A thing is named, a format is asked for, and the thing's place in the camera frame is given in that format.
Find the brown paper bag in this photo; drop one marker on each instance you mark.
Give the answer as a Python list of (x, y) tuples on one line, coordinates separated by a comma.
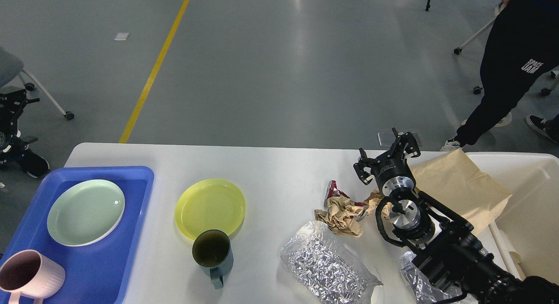
[(457, 182)]

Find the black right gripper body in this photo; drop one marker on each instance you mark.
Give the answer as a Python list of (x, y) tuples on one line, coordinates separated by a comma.
[(392, 172)]

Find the silver foil bag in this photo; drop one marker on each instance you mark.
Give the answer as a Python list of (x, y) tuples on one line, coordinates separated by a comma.
[(417, 282), (321, 263)]

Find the yellow plastic plate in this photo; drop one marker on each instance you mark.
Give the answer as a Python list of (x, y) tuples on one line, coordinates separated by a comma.
[(211, 204)]

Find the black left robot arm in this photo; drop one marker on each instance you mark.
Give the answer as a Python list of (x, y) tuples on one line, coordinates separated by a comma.
[(12, 106)]

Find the pale green plate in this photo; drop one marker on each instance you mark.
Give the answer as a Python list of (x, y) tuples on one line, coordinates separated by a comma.
[(86, 213)]

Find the white rolling chair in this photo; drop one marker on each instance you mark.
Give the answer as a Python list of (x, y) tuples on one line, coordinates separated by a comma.
[(497, 10)]

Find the red snack wrapper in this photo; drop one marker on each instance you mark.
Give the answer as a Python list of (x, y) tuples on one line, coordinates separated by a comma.
[(346, 202)]

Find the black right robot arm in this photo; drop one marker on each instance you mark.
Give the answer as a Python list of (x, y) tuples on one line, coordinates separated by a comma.
[(446, 251)]

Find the teal mug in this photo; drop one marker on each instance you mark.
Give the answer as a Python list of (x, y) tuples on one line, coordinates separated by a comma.
[(212, 251)]

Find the pink ribbed mug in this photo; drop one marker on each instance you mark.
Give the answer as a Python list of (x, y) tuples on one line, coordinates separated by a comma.
[(30, 274)]

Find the white plastic bin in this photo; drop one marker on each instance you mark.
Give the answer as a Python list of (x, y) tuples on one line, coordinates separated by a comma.
[(524, 238)]

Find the crumpled brown paper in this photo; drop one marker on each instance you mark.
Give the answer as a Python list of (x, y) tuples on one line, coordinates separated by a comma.
[(345, 221)]

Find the grey rolling chair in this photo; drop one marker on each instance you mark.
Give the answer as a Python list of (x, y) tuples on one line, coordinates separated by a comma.
[(12, 67)]

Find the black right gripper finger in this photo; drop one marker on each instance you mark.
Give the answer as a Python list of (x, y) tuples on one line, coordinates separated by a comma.
[(404, 146), (363, 167)]

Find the blue plastic tray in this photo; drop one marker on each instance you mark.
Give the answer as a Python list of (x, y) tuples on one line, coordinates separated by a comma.
[(97, 273)]

